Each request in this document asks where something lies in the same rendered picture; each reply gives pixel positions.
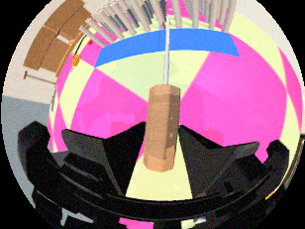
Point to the blue flat strip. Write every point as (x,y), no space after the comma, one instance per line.
(179,39)

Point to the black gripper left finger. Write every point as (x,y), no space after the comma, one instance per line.
(117,154)

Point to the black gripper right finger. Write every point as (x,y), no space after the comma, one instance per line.
(206,160)

